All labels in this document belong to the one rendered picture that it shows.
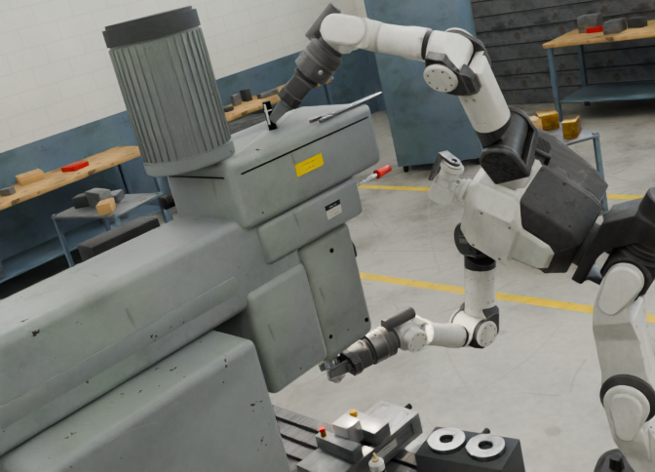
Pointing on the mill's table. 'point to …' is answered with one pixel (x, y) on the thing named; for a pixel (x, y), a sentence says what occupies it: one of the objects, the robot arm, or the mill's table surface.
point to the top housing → (280, 166)
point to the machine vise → (327, 450)
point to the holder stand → (469, 452)
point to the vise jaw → (373, 428)
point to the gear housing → (309, 220)
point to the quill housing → (336, 290)
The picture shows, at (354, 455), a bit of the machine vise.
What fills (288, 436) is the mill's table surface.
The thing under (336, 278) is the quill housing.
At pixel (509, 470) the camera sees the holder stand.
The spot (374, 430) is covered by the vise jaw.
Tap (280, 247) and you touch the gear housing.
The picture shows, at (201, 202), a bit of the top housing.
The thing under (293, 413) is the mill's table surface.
